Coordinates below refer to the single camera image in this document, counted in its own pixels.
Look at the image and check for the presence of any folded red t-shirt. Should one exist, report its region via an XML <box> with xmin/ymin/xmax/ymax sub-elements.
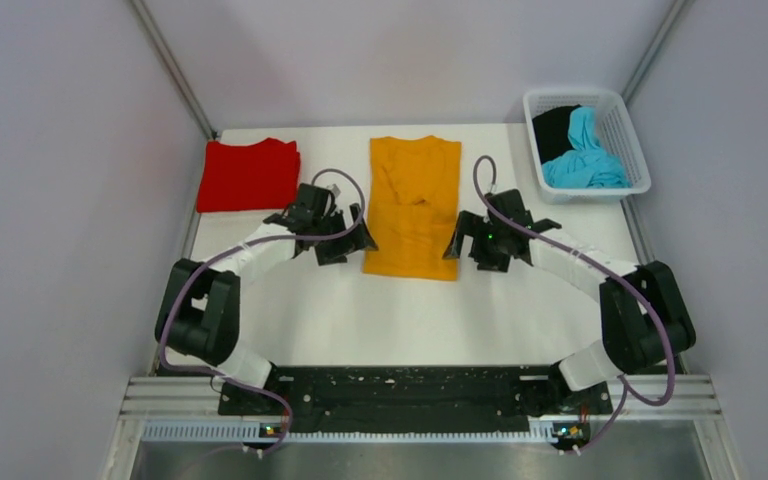
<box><xmin>196</xmin><ymin>138</ymin><xmax>301</xmax><ymax>214</ymax></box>

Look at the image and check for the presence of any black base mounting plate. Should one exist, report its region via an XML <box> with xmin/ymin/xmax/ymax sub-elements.
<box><xmin>218</xmin><ymin>366</ymin><xmax>613</xmax><ymax>434</ymax></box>

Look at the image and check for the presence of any light blue t-shirt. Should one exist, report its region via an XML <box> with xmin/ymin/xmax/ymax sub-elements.
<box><xmin>542</xmin><ymin>106</ymin><xmax>632</xmax><ymax>189</ymax></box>

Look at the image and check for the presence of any yellow t-shirt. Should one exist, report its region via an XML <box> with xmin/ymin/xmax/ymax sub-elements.
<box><xmin>362</xmin><ymin>136</ymin><xmax>462</xmax><ymax>281</ymax></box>

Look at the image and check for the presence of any white plastic laundry basket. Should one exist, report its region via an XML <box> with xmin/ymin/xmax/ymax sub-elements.
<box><xmin>523</xmin><ymin>86</ymin><xmax>651</xmax><ymax>204</ymax></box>

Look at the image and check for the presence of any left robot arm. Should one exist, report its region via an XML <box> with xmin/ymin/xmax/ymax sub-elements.
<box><xmin>154</xmin><ymin>183</ymin><xmax>377</xmax><ymax>414</ymax></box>

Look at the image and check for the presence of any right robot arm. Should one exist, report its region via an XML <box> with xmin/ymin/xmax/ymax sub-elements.
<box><xmin>443</xmin><ymin>189</ymin><xmax>696</xmax><ymax>412</ymax></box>

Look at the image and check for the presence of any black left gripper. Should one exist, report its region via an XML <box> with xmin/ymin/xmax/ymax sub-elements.
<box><xmin>312</xmin><ymin>202</ymin><xmax>377</xmax><ymax>264</ymax></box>

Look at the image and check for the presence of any black t-shirt in basket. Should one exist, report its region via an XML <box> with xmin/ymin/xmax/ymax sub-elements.
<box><xmin>532</xmin><ymin>104</ymin><xmax>581</xmax><ymax>164</ymax></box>

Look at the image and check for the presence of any aluminium front rail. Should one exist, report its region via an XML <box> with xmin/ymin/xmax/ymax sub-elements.
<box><xmin>119</xmin><ymin>375</ymin><xmax>722</xmax><ymax>447</ymax></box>

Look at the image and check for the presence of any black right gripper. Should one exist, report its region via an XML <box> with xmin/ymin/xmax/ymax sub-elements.
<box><xmin>444</xmin><ymin>209</ymin><xmax>511</xmax><ymax>273</ymax></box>

